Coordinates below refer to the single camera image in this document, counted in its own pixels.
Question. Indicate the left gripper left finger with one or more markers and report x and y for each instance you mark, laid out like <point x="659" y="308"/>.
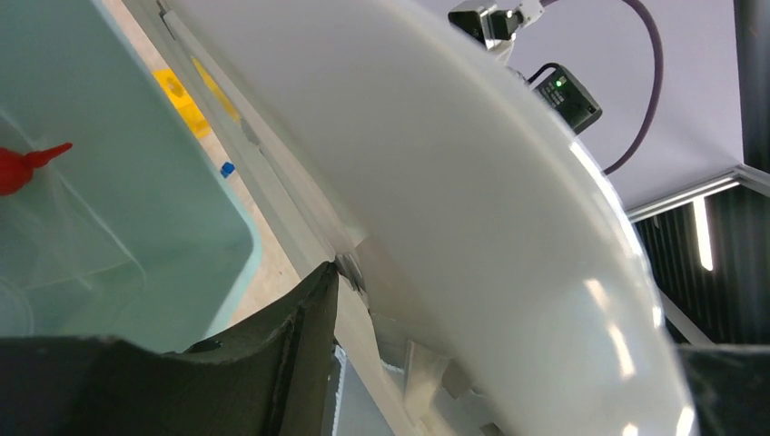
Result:
<point x="267" y="375"/>

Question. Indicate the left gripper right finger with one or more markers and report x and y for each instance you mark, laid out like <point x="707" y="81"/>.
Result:
<point x="730" y="387"/>

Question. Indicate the white plastic lid tray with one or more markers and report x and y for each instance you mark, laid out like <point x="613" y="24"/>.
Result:
<point x="489" y="274"/>

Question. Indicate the wash bottle red cap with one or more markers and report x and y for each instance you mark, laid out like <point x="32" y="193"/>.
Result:
<point x="17" y="170"/>

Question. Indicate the glass funnel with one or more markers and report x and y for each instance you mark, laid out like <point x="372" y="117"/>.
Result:
<point x="51" y="237"/>

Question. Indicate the teal plastic tub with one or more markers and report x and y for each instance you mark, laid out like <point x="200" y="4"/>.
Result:
<point x="68" y="74"/>

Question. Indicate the yellow test tube rack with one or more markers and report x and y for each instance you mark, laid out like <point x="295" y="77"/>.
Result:
<point x="184" y="103"/>

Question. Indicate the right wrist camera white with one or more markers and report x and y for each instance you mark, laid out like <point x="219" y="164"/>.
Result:
<point x="494" y="27"/>

